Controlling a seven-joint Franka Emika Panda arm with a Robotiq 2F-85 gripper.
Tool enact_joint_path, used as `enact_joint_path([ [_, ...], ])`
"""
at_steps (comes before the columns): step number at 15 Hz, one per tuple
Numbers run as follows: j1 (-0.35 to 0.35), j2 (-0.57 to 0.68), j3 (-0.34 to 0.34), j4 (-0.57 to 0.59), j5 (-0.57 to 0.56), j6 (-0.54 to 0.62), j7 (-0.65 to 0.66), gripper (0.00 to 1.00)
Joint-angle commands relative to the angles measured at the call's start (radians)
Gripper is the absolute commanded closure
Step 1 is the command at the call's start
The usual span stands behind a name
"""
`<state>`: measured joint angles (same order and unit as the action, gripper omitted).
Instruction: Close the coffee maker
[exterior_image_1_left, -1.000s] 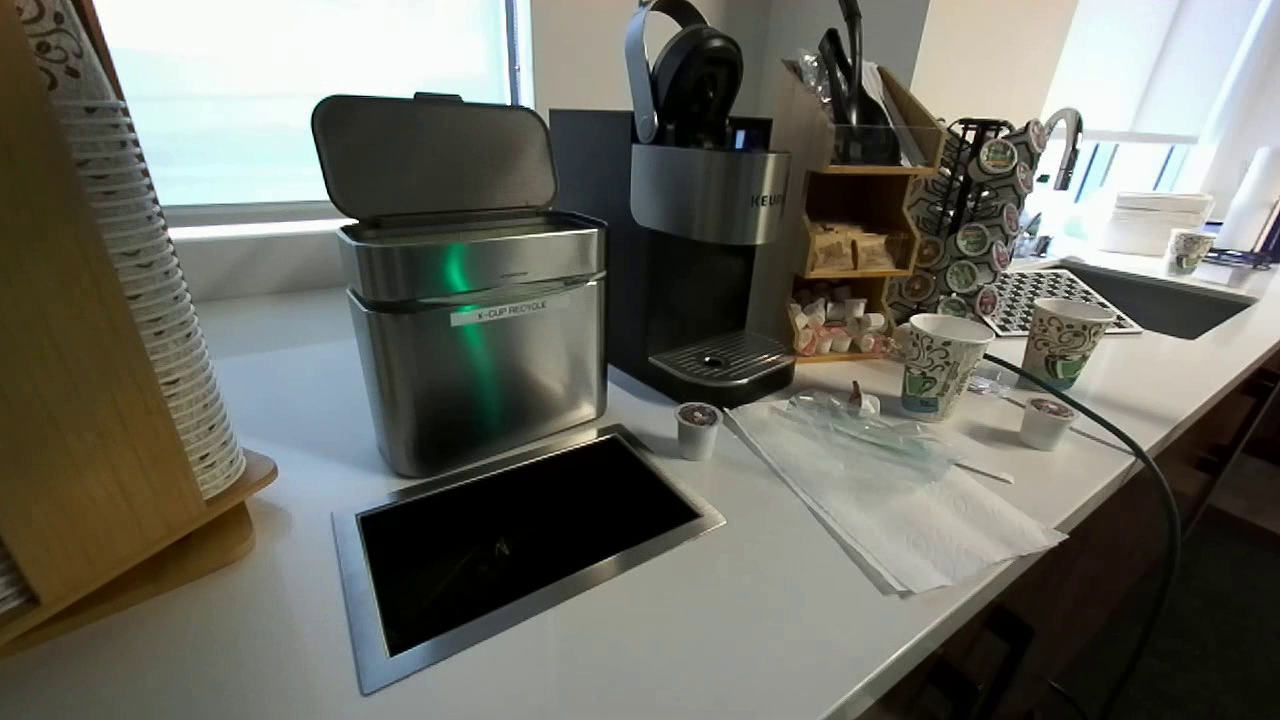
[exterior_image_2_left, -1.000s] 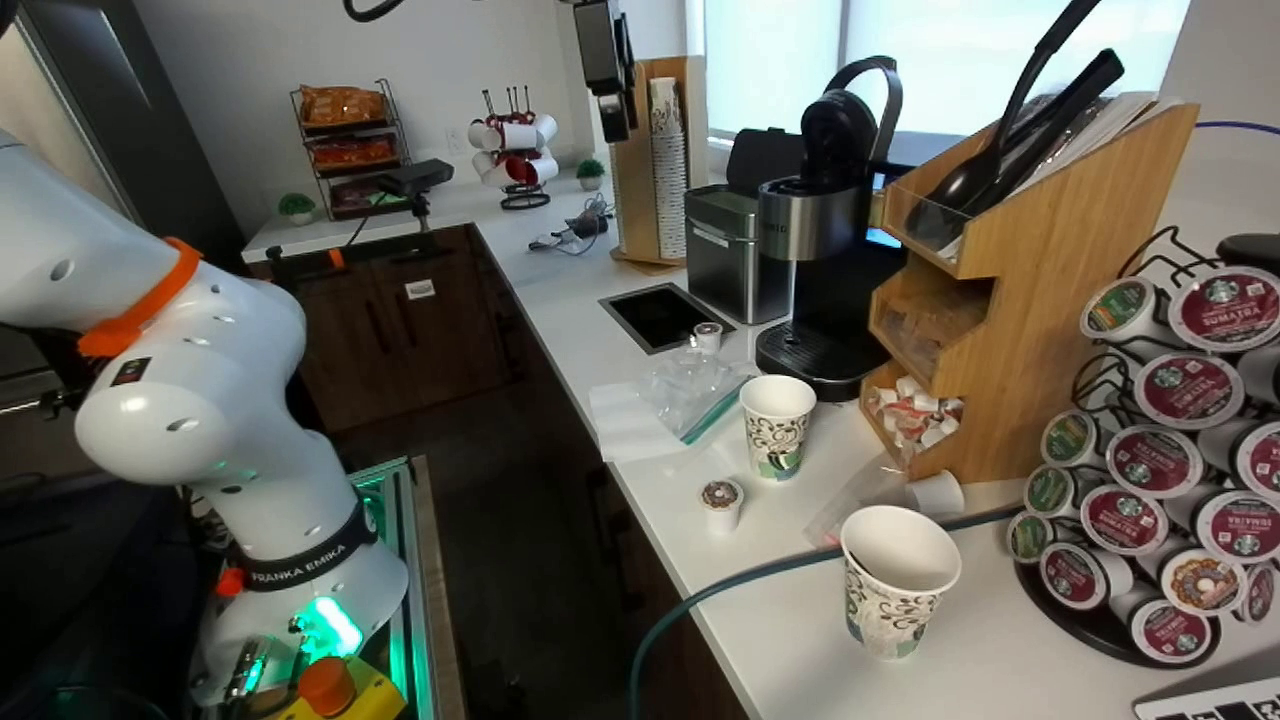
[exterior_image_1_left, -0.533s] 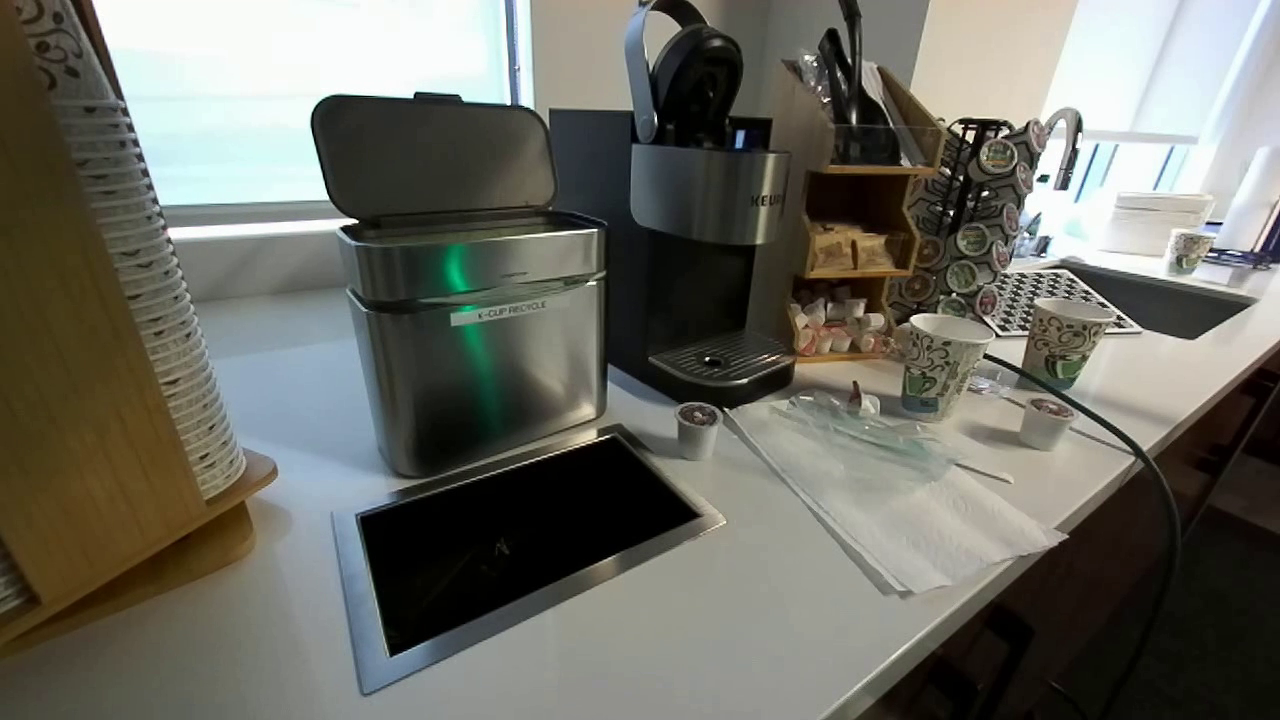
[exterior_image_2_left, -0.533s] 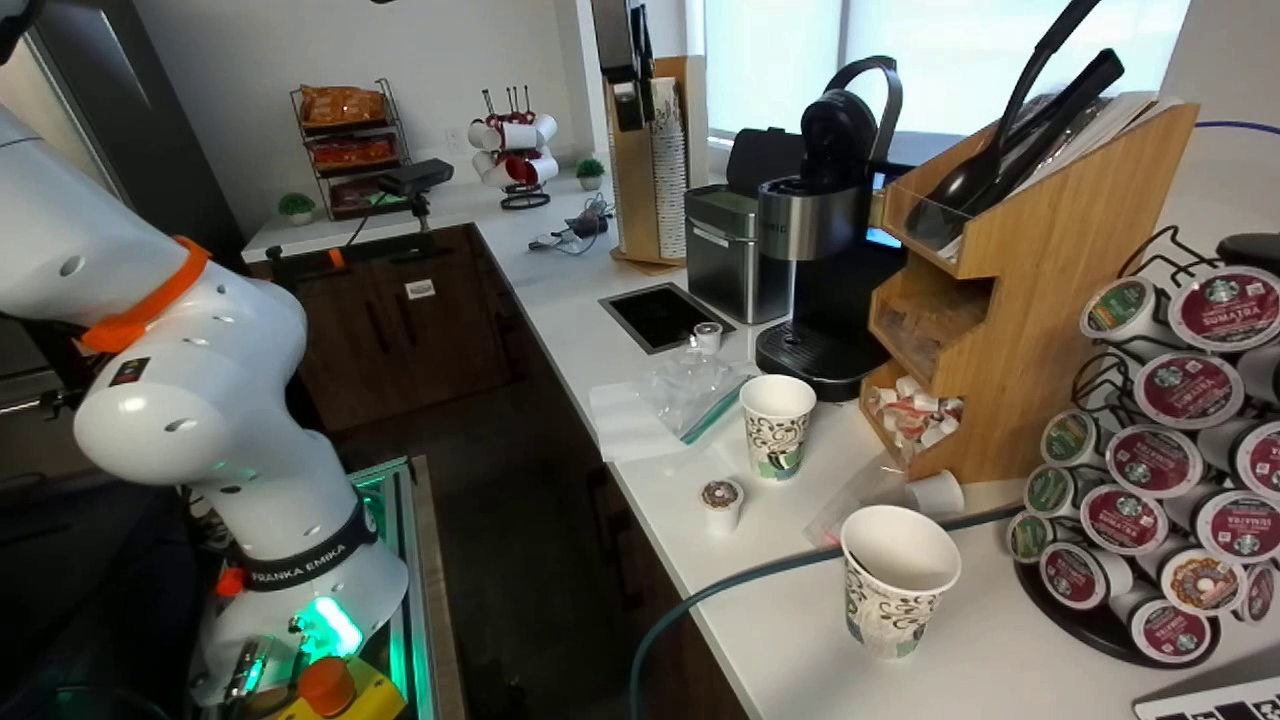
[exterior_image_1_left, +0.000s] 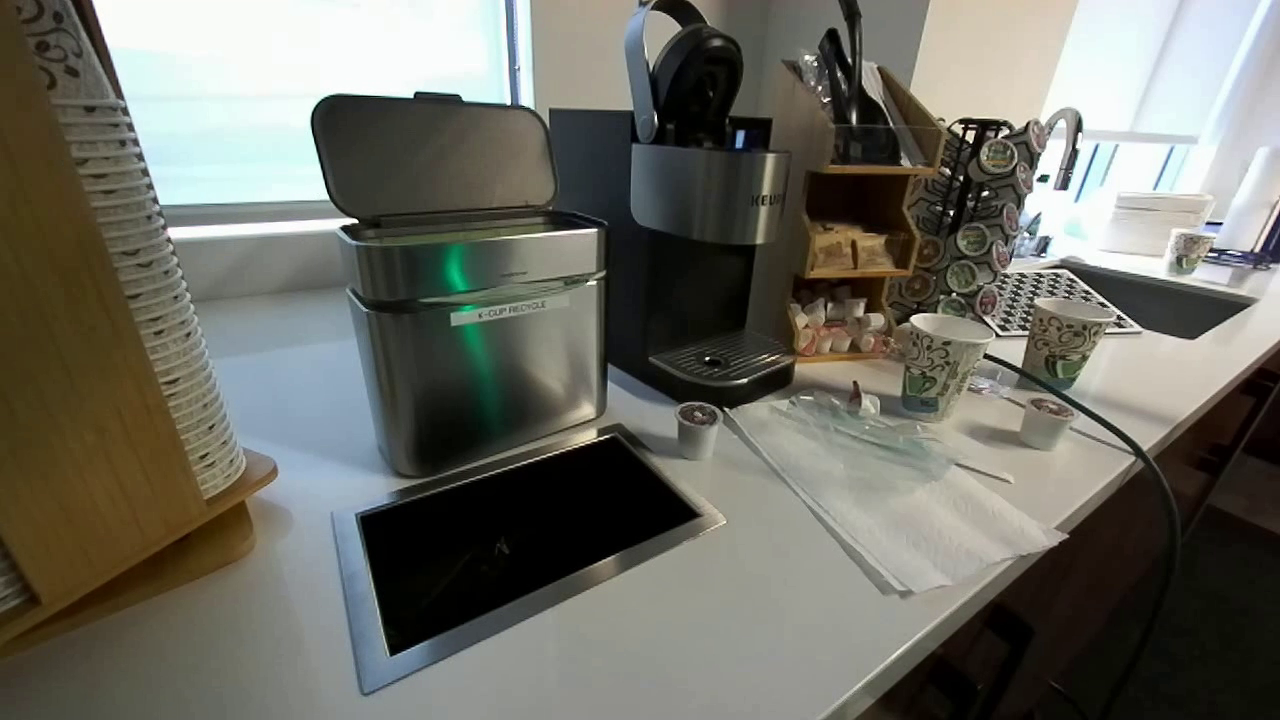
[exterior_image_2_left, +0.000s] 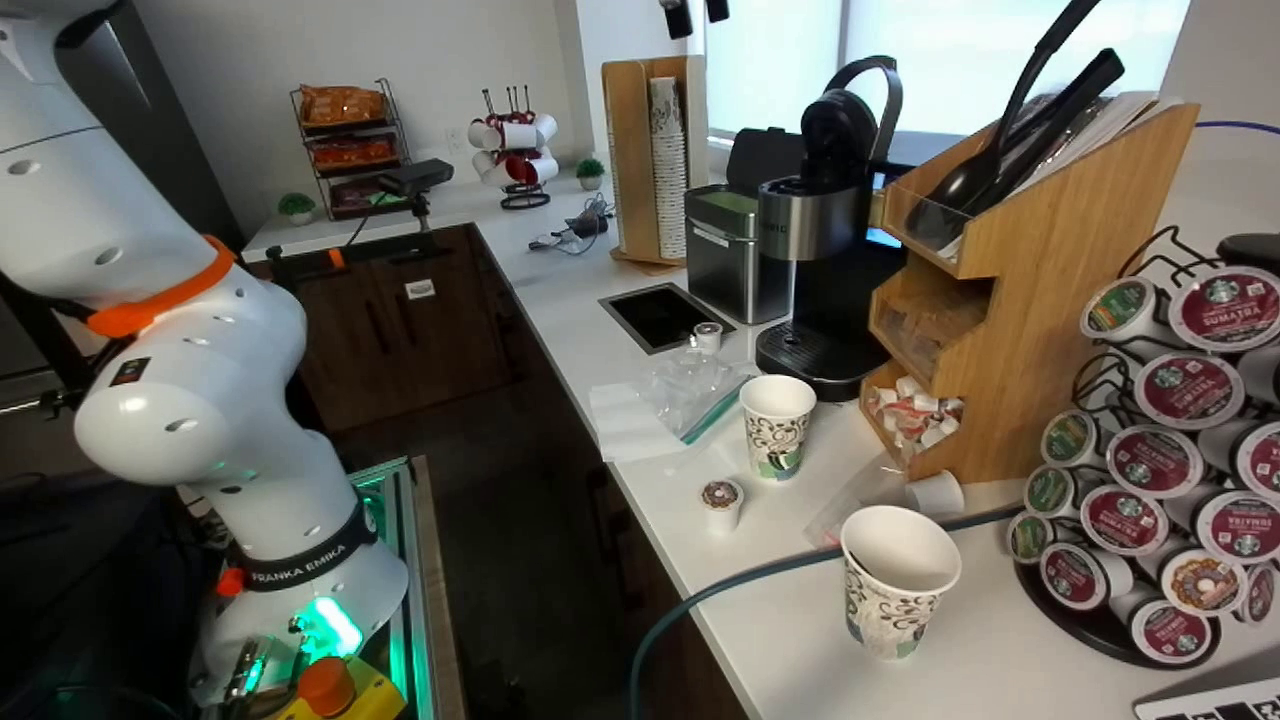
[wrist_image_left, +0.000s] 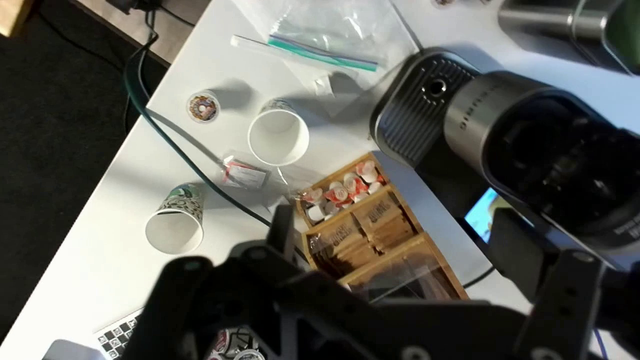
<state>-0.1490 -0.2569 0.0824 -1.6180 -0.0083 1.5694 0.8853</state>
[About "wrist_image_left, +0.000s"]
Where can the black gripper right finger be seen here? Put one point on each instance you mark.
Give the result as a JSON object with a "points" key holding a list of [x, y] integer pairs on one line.
{"points": [[566, 306]]}

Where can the patterned paper cup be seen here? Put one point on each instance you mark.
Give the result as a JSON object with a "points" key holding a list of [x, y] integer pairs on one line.
{"points": [[175, 223], [279, 136]]}

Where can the clear zip plastic bag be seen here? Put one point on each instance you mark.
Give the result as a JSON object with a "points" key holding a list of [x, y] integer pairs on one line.
{"points": [[321, 27]]}

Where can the black white marker sheet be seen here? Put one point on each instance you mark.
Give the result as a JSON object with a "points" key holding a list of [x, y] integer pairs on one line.
{"points": [[116, 337]]}

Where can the wooden condiment organizer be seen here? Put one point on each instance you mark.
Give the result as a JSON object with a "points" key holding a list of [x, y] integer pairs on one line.
{"points": [[373, 232]]}

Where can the small white creamer packet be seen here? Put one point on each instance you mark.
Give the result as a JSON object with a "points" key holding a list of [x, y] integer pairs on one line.
{"points": [[243, 172]]}

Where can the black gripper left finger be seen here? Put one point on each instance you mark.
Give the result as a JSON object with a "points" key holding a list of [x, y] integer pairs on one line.
{"points": [[200, 300]]}

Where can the black silver coffee maker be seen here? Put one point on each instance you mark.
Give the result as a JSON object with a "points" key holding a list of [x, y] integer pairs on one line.
{"points": [[507, 127]]}

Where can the coffee pod with donut lid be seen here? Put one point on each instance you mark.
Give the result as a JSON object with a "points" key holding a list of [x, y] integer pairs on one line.
{"points": [[202, 106]]}

